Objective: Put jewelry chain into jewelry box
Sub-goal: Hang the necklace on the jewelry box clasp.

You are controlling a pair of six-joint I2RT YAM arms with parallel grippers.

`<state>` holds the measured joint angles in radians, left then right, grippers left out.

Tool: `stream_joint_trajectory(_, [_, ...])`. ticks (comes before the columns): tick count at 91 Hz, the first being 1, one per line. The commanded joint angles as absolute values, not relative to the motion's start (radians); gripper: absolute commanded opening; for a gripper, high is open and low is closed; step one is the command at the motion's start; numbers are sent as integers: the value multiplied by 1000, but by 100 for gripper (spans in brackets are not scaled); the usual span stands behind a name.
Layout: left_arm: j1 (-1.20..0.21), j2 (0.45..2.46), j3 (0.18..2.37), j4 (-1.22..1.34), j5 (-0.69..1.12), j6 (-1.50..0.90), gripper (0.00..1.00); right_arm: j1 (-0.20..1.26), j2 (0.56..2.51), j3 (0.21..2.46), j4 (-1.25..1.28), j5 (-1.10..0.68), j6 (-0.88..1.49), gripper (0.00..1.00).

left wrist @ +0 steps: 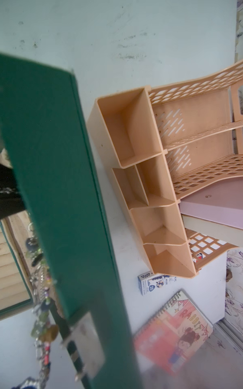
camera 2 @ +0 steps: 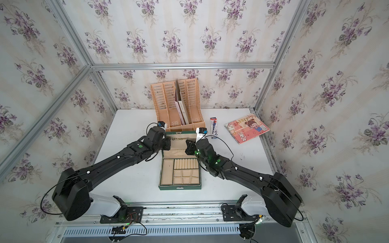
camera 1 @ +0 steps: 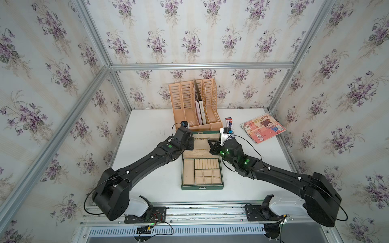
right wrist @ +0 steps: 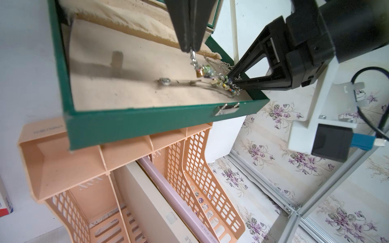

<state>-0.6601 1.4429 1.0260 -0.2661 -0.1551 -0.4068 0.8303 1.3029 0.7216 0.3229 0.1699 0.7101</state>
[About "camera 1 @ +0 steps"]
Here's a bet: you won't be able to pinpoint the pink cartoon spiral notebook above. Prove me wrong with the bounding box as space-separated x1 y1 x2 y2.
240 114 286 144

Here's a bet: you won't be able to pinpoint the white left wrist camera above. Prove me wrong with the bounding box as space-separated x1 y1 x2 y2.
180 121 189 129

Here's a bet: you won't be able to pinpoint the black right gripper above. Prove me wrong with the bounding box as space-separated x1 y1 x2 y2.
207 138 237 168

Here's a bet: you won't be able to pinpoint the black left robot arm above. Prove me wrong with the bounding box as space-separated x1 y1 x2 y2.
87 126 194 221

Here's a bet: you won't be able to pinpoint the green jewelry box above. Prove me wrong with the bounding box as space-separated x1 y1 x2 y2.
181 131 224 190

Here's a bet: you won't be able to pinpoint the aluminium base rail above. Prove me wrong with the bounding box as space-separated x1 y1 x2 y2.
80 200 316 226

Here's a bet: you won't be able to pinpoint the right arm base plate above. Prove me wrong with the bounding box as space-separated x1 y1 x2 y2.
244 204 282 222

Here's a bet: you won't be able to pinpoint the peach plastic file organizer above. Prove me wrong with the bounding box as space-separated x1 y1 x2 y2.
169 78 223 132

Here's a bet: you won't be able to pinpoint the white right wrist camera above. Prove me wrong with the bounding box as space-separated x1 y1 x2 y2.
220 127 233 146

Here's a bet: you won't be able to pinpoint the small pen box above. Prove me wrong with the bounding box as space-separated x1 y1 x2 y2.
225 117 234 130

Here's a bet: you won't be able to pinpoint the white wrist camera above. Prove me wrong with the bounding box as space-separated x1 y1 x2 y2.
220 127 233 146
180 121 189 129

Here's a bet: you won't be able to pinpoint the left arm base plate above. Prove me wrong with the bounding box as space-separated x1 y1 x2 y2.
124 207 167 224

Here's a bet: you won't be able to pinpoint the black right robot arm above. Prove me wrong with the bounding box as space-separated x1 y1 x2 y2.
208 138 342 227

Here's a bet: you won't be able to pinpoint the books in file organizer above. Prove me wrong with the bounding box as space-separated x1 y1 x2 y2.
194 80 207 125

